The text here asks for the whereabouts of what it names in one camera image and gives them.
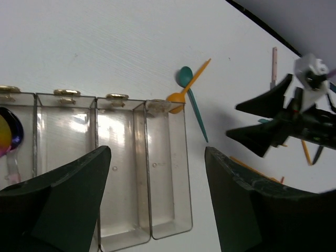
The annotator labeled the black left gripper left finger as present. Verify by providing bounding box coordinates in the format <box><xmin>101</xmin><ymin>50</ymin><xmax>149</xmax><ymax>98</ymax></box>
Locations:
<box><xmin>1</xmin><ymin>145</ymin><xmax>111</xmax><ymax>251</ymax></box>

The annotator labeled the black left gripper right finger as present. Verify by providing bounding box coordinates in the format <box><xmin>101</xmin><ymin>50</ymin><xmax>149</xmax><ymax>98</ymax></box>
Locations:
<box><xmin>205</xmin><ymin>147</ymin><xmax>335</xmax><ymax>251</ymax></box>

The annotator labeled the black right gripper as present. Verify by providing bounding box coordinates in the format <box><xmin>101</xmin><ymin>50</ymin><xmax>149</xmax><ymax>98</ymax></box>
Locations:
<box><xmin>226</xmin><ymin>74</ymin><xmax>335</xmax><ymax>157</ymax></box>

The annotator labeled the orange plastic spoon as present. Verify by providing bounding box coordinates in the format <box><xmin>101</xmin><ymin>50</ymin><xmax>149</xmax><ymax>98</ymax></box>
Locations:
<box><xmin>166</xmin><ymin>58</ymin><xmax>211</xmax><ymax>114</ymax></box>

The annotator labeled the teal plastic spoon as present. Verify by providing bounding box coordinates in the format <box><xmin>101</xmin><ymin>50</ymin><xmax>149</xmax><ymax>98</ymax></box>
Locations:
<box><xmin>177</xmin><ymin>66</ymin><xmax>208</xmax><ymax>143</ymax></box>

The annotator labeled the iridescent metal spoon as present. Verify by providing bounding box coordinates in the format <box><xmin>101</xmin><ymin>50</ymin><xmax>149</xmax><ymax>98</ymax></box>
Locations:
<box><xmin>1</xmin><ymin>107</ymin><xmax>24</xmax><ymax>185</ymax></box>

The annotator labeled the teal plastic knife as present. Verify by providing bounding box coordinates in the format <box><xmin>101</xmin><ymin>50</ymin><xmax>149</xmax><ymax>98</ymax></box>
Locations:
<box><xmin>258</xmin><ymin>119</ymin><xmax>272</xmax><ymax>123</ymax></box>

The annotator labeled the orange plastic knife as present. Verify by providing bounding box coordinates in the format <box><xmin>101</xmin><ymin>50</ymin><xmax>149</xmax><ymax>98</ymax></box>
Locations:
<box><xmin>301</xmin><ymin>140</ymin><xmax>312</xmax><ymax>166</ymax></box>

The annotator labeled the orange chopstick lower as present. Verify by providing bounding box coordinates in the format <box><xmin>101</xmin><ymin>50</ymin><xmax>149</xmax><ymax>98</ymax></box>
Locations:
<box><xmin>229</xmin><ymin>156</ymin><xmax>281</xmax><ymax>183</ymax></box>

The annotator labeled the black plastic knife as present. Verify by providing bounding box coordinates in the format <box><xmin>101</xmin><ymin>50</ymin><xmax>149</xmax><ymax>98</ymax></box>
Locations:
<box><xmin>312</xmin><ymin>145</ymin><xmax>324</xmax><ymax>165</ymax></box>

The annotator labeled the pink handled metal knife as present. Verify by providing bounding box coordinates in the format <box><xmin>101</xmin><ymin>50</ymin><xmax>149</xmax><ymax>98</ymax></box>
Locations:
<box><xmin>270</xmin><ymin>47</ymin><xmax>277</xmax><ymax>89</ymax></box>

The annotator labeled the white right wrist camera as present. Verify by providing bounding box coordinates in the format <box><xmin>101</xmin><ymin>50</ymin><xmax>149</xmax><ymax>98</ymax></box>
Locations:
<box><xmin>294</xmin><ymin>53</ymin><xmax>329</xmax><ymax>91</ymax></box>

